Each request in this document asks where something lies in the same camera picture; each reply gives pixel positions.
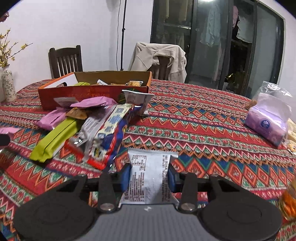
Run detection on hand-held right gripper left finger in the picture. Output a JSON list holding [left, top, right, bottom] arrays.
[[54, 163, 132, 213]]

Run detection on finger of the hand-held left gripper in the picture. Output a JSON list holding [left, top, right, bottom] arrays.
[[0, 134, 11, 147]]

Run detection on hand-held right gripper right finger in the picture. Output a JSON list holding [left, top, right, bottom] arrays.
[[168, 163, 242, 213]]

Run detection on purple snack packet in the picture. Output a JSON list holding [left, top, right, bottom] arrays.
[[0, 127, 20, 135]]

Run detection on silver snack packet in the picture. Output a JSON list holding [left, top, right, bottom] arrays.
[[119, 149, 179, 205]]

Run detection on pile of snack packets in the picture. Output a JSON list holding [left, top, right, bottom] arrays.
[[35, 79, 155, 171]]

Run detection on orange cardboard box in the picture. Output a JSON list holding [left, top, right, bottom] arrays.
[[38, 71, 152, 111]]

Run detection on small floral vase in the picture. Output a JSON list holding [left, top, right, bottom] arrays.
[[1, 66, 16, 102]]

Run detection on yellow flower branches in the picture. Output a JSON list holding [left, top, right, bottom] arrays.
[[0, 28, 33, 68]]

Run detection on dark wooden chair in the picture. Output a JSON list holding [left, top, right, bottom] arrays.
[[48, 45, 83, 79]]

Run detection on purple tissue pack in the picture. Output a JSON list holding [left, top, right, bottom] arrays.
[[244, 93, 292, 149]]

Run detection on beige jacket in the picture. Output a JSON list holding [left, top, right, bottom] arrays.
[[128, 42, 187, 83]]

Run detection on glass cup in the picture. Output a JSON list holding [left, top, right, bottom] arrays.
[[279, 176, 296, 221]]

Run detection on clear plastic bag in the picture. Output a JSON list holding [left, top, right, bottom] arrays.
[[245, 81, 294, 109]]

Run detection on studio light on stand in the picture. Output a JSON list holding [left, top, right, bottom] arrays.
[[118, 0, 127, 71]]

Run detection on black sliding glass door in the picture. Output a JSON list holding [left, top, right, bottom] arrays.
[[150, 0, 285, 96]]

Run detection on hanging light blue shirt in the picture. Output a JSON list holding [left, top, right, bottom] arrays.
[[200, 5, 221, 47]]

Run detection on hanging white shirt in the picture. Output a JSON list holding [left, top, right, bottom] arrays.
[[237, 14, 253, 43]]

